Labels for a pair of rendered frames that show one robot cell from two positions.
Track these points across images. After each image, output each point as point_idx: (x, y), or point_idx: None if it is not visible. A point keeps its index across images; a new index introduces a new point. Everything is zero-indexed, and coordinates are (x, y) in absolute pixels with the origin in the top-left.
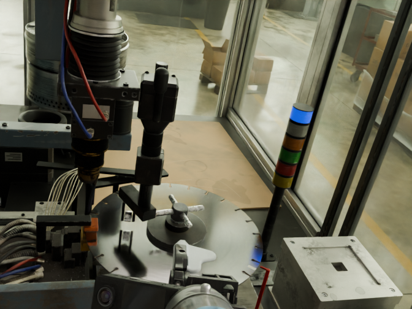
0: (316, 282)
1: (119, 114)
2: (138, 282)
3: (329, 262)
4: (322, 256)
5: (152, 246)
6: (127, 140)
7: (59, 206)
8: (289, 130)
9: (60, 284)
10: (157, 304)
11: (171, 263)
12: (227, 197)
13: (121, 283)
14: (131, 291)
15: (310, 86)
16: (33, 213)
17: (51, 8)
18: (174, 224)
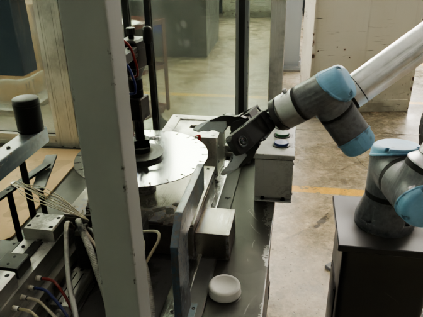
0: (203, 135)
1: (38, 111)
2: (248, 122)
3: (188, 127)
4: (182, 128)
5: (153, 165)
6: (46, 132)
7: (41, 216)
8: None
9: (192, 180)
10: (262, 123)
11: (174, 161)
12: (54, 168)
13: (243, 129)
14: (250, 128)
15: (56, 48)
16: (24, 241)
17: (22, 26)
18: (145, 148)
